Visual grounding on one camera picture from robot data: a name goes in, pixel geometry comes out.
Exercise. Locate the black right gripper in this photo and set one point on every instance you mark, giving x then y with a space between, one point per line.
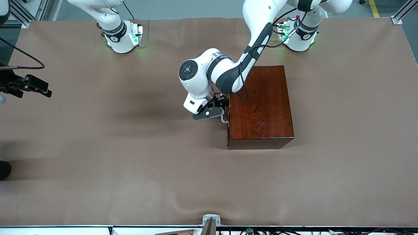
7 81

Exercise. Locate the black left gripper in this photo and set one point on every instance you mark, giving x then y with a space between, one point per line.
217 103

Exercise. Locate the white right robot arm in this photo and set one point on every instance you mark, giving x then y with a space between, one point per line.
114 40

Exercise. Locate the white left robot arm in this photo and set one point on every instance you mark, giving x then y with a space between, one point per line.
196 78

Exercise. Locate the arm base connector panel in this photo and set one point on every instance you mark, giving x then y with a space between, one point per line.
284 32

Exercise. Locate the dark red wooden cabinet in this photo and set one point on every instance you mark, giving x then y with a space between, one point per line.
261 107

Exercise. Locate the black round object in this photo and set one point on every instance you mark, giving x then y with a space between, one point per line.
4 170

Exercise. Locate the table cover sheet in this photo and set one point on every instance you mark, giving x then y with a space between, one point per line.
130 182

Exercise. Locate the wooden board piece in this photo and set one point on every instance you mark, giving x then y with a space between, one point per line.
179 232

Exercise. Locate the aluminium frame profile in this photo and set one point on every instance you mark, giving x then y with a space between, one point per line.
23 16
396 20

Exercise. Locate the grey front camera mount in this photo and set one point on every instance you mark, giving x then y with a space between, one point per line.
211 218

